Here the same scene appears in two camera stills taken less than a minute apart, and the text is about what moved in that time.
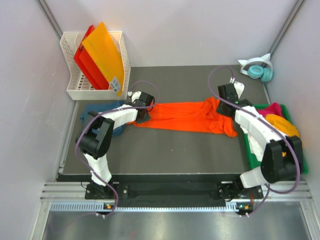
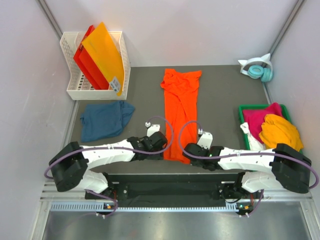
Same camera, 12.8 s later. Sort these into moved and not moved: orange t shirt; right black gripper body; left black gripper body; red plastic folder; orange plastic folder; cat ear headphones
Moved: right black gripper body; orange t shirt; left black gripper body
Not moved: orange plastic folder; cat ear headphones; red plastic folder
